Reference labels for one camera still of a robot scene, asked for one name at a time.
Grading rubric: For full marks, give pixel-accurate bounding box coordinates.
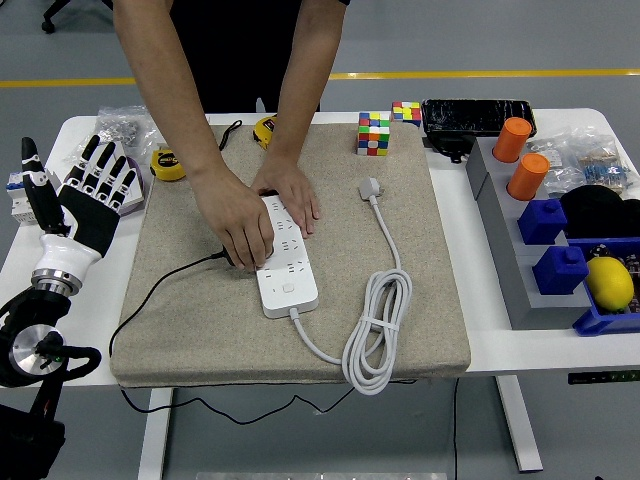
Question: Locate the orange cylinder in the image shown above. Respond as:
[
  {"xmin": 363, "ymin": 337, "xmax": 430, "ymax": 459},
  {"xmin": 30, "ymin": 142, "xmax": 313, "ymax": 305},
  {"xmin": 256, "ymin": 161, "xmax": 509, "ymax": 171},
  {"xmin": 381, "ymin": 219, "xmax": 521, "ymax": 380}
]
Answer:
[
  {"xmin": 506, "ymin": 152, "xmax": 551, "ymax": 202},
  {"xmin": 492, "ymin": 116, "xmax": 533, "ymax": 164}
]

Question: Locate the yellow tape measure black label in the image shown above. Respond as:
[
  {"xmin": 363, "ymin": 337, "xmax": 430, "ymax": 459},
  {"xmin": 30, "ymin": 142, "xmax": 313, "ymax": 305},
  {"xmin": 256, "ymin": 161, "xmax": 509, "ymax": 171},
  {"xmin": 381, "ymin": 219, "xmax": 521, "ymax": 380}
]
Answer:
[{"xmin": 149, "ymin": 147, "xmax": 188, "ymax": 182}]

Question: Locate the person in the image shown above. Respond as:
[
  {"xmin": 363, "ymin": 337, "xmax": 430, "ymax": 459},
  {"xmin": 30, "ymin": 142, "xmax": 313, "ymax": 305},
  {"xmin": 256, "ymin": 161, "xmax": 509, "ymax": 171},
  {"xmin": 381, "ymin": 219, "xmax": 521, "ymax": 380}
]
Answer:
[{"xmin": 169, "ymin": 0, "xmax": 351, "ymax": 114}]

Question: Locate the person's left hand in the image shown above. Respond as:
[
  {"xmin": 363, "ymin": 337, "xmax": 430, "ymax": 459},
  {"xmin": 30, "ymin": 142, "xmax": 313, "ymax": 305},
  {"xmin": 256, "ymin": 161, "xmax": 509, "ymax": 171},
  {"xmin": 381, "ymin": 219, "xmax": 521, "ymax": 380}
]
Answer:
[{"xmin": 249, "ymin": 152, "xmax": 321, "ymax": 237}]

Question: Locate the grey-brown fabric mat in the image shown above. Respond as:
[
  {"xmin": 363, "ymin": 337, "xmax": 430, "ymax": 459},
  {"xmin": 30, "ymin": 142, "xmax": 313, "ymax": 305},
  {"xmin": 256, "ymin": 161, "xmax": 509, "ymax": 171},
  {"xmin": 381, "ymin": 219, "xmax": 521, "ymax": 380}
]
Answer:
[{"xmin": 109, "ymin": 121, "xmax": 472, "ymax": 389}]

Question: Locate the glossy black tray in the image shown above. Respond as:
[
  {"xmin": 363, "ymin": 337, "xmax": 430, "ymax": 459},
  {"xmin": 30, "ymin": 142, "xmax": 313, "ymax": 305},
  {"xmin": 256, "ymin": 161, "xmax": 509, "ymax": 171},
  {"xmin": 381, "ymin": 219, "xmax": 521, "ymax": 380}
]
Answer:
[{"xmin": 421, "ymin": 98, "xmax": 538, "ymax": 140}]

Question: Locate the small Rubik's cube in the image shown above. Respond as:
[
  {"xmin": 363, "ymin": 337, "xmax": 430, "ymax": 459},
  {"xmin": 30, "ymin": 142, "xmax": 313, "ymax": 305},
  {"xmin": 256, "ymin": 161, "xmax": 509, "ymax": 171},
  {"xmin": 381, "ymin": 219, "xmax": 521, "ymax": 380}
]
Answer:
[{"xmin": 390, "ymin": 101, "xmax": 423, "ymax": 128}]

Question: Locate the black table control panel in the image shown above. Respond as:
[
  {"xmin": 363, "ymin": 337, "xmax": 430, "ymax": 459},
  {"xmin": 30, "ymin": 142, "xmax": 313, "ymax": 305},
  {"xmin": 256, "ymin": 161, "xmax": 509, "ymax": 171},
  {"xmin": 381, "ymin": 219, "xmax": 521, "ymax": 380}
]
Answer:
[{"xmin": 566, "ymin": 370, "xmax": 640, "ymax": 386}]

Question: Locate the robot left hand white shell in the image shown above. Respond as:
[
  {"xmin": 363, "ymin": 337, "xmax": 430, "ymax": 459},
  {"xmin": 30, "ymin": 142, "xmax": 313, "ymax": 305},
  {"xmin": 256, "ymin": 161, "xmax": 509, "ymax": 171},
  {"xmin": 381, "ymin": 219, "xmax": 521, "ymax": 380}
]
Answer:
[{"xmin": 20, "ymin": 134, "xmax": 139, "ymax": 275}]

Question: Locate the black round cloth object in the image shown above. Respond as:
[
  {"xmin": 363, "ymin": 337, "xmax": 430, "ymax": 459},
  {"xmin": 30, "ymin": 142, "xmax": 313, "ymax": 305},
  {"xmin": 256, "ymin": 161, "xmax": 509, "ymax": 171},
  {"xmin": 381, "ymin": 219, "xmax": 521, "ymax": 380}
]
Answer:
[{"xmin": 558, "ymin": 185, "xmax": 640, "ymax": 240}]

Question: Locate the person's right hand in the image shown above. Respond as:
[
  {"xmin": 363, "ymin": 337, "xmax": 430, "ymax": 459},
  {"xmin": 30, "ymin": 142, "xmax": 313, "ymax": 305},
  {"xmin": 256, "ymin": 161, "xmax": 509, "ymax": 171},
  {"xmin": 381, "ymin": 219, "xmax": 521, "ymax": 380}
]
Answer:
[{"xmin": 192, "ymin": 163, "xmax": 276, "ymax": 272}]

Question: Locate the white power strip board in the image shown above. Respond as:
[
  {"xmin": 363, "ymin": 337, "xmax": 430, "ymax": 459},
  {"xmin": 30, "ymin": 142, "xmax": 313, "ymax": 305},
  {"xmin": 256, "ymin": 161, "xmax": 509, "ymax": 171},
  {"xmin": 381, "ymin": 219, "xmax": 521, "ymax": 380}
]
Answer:
[{"xmin": 254, "ymin": 194, "xmax": 320, "ymax": 319}]

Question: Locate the white blue circuit breaker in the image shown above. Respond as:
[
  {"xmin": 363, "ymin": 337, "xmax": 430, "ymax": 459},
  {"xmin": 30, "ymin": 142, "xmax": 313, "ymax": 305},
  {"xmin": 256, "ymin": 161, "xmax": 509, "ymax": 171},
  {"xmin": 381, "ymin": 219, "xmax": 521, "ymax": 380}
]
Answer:
[{"xmin": 5, "ymin": 168, "xmax": 62, "ymax": 225}]

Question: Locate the white power strip cord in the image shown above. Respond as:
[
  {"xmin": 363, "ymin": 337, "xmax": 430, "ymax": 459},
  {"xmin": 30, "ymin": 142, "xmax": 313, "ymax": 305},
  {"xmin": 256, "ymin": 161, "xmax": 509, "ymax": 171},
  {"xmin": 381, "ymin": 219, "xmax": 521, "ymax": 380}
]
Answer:
[{"xmin": 288, "ymin": 175, "xmax": 414, "ymax": 396}]

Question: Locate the clear bag of small parts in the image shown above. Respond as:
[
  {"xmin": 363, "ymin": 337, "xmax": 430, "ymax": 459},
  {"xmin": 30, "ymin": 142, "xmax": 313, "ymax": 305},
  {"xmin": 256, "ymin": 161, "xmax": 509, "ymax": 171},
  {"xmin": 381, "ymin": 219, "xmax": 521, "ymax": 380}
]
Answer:
[{"xmin": 524, "ymin": 130, "xmax": 584, "ymax": 199}]

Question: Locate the blue block with knob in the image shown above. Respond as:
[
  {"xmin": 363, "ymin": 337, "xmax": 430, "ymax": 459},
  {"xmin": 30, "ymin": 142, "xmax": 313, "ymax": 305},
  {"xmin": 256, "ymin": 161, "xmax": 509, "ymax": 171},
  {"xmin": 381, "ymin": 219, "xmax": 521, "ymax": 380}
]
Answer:
[
  {"xmin": 517, "ymin": 198, "xmax": 569, "ymax": 246},
  {"xmin": 532, "ymin": 244, "xmax": 590, "ymax": 296}
]

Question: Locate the purple bowl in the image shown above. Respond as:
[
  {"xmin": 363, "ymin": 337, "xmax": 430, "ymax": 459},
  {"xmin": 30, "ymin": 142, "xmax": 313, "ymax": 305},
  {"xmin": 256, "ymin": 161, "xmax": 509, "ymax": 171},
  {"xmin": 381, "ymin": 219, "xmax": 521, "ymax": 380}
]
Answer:
[{"xmin": 117, "ymin": 155, "xmax": 147, "ymax": 217}]

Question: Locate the thin black adapter cord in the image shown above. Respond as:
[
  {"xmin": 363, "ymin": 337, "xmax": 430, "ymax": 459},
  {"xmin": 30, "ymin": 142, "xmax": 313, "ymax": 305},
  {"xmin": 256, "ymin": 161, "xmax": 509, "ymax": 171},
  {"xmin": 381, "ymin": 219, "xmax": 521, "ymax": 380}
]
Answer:
[{"xmin": 108, "ymin": 252, "xmax": 359, "ymax": 427}]

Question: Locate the black office chair base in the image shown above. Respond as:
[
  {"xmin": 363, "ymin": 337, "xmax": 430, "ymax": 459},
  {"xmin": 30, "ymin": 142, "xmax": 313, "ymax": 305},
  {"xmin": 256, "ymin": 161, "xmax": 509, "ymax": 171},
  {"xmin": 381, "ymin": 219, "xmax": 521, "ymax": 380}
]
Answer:
[{"xmin": 41, "ymin": 0, "xmax": 119, "ymax": 35}]

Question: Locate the large Rubik's cube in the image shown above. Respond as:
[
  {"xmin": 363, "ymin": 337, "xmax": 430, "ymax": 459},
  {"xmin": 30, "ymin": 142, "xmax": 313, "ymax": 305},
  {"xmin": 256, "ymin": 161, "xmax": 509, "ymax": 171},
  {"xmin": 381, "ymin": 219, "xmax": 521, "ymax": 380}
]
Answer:
[{"xmin": 355, "ymin": 110, "xmax": 392, "ymax": 157}]

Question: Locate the small black clip device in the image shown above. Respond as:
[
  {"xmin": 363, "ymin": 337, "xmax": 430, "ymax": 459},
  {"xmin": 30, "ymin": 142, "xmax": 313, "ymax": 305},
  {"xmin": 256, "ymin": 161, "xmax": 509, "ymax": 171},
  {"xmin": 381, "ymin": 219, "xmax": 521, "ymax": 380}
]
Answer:
[{"xmin": 424, "ymin": 133, "xmax": 476, "ymax": 165}]

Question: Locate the clear bag of metal parts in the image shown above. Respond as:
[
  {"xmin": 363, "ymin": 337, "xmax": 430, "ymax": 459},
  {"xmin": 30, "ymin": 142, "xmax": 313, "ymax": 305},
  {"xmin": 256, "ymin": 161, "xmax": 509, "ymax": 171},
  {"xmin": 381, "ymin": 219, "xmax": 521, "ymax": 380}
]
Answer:
[{"xmin": 62, "ymin": 103, "xmax": 154, "ymax": 162}]

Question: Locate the black hanging cable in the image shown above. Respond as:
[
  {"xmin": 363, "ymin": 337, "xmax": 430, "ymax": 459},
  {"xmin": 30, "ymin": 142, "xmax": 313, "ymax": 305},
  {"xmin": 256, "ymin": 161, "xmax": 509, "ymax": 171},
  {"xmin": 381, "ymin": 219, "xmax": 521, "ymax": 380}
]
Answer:
[{"xmin": 451, "ymin": 375, "xmax": 460, "ymax": 480}]

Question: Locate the grey stepped block holder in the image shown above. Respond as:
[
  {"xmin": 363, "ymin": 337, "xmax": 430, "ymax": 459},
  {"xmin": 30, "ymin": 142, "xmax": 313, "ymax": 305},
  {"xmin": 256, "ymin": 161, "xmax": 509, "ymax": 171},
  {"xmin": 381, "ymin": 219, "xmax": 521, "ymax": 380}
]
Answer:
[{"xmin": 465, "ymin": 136, "xmax": 594, "ymax": 331}]

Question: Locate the yellow lemon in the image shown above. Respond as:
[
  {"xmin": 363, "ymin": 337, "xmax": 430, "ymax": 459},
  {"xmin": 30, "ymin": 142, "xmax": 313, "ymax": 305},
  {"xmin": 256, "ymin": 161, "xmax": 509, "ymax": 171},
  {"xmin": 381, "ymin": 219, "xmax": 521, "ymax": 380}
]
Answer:
[{"xmin": 584, "ymin": 256, "xmax": 635, "ymax": 312}]

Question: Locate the blue plastic bin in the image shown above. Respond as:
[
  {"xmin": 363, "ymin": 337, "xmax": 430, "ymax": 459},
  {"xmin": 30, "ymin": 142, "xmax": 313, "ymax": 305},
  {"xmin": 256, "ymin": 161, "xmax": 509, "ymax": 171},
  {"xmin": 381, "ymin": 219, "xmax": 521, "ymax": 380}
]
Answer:
[{"xmin": 566, "ymin": 236, "xmax": 640, "ymax": 337}]

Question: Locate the clear bag of resistors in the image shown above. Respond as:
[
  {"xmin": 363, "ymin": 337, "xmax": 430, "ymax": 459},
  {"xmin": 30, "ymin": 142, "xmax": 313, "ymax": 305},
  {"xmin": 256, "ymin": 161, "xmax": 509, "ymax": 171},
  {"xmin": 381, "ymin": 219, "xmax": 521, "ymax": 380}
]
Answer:
[{"xmin": 569, "ymin": 124, "xmax": 640, "ymax": 197}]

